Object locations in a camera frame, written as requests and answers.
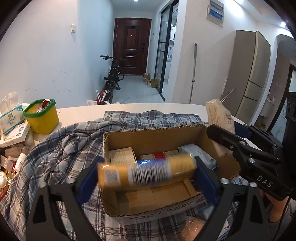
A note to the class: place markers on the person's right hand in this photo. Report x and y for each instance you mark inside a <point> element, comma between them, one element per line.
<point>275,208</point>

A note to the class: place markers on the beige refrigerator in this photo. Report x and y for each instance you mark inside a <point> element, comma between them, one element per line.
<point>249,74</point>

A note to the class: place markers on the small cardboard box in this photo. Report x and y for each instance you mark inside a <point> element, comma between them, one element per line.
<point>153,83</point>
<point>146,77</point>

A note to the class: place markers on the person's right forearm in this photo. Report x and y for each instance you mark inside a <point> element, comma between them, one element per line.
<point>289,224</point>

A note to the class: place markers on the white light switch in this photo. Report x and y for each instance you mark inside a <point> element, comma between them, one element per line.
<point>73,28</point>

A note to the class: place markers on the brown door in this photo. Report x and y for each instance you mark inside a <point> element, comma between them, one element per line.
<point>131,46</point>

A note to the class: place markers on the gold foil packet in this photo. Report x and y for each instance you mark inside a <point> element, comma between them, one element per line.
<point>148,171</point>

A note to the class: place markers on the small white packet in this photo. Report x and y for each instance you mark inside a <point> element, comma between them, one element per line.
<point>224,229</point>

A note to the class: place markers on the red white box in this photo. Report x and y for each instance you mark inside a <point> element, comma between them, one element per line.
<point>153,156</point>

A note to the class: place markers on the red can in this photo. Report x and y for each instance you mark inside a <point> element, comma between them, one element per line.
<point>46,103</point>

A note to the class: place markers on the mop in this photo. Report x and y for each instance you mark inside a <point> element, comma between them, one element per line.
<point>193,69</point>

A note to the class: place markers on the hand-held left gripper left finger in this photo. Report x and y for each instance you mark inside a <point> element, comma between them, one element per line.
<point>89,183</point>

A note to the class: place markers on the white barcode box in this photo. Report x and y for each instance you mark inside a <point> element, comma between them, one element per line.
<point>122,155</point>

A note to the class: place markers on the blue sponge packet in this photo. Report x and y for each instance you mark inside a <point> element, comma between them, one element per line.
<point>201,155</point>

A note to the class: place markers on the white bottle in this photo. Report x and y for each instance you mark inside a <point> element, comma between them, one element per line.
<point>21,160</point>

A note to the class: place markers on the blue plaid shirt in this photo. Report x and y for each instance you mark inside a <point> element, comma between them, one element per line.
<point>62,148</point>

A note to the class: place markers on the tissue box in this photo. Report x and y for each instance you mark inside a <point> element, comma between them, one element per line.
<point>11,120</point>

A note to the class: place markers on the grey wall panel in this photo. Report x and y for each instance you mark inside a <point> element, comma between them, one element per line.
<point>215,12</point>

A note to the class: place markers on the silver can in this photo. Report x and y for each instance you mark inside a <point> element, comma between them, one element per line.
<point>39,109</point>

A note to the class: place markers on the white blue box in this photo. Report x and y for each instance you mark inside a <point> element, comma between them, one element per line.
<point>13,136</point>

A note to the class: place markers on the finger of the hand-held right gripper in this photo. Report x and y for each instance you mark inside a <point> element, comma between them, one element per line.
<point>242,130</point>
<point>224,138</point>

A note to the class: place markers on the white plastic bag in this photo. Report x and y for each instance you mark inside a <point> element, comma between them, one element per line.
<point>91,102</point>

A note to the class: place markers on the yellow container green rim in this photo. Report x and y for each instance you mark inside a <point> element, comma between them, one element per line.
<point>44,122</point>

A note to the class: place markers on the beige box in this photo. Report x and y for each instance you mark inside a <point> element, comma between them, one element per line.
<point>173,152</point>

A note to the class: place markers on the black framed glass door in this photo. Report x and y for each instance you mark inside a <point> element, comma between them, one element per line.
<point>165,51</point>

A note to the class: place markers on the black bicycle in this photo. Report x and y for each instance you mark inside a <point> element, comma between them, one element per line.
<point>113,78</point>

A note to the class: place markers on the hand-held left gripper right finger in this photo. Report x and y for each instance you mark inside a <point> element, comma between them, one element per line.
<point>207,183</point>

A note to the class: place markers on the white wipes pack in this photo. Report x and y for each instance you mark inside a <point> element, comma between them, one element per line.
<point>218,115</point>

